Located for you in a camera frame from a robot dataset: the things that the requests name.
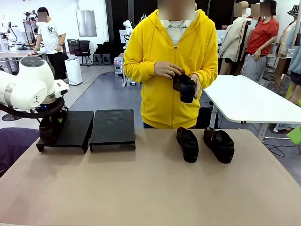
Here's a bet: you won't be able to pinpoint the black shoe stand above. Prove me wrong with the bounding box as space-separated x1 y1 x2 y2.
35 110 95 153
89 109 136 152

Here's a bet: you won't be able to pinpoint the yellow-sleeved right forearm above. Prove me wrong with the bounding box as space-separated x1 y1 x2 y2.
123 60 158 83

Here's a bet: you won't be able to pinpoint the mannequin with bucket hat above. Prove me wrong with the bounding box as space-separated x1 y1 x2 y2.
275 4 301 105

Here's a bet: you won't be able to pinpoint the background work table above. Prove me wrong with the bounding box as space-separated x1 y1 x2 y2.
0 50 47 73

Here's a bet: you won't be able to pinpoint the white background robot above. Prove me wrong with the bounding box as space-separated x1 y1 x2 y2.
122 19 134 49

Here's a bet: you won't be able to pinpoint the white side table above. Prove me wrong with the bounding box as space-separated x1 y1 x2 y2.
202 74 301 144

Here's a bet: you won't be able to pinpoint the black bags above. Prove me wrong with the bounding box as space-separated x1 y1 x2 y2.
95 40 111 55

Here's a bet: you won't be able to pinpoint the person's left hand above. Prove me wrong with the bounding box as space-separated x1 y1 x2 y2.
189 73 202 99

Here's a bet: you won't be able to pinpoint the black bin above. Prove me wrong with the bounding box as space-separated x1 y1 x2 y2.
196 107 214 129

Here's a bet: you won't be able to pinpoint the man in white T-shirt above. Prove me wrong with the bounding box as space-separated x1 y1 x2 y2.
33 7 69 82

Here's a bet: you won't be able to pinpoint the white air purifier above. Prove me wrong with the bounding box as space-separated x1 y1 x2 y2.
64 58 83 86

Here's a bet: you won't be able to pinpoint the grey wall panel box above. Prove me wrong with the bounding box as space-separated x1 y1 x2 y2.
75 9 98 37

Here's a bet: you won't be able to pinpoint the black office chair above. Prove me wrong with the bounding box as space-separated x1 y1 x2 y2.
74 40 93 67

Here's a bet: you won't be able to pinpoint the black leather shoe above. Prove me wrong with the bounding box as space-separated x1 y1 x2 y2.
172 73 197 104
176 127 199 163
38 123 62 147
203 127 235 164

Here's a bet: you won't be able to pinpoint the person's right hand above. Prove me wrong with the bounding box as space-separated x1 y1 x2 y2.
154 61 183 80

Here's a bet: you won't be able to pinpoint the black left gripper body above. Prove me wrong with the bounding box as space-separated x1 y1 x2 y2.
39 108 69 129

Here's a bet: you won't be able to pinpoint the yellow-sleeved left forearm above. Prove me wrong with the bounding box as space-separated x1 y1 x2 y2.
196 68 219 89

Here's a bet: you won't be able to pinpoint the computer case with lights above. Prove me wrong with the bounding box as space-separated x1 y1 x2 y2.
113 57 125 75

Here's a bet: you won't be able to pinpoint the person in yellow hoodie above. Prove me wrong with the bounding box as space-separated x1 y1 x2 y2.
123 8 219 129

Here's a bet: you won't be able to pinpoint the mannequin in beige coat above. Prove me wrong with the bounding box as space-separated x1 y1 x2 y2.
218 1 250 76

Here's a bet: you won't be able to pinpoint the black tripod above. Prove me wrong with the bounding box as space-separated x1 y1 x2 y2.
233 20 250 76

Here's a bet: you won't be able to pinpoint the black floor cable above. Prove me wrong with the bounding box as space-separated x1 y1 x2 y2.
264 140 301 158

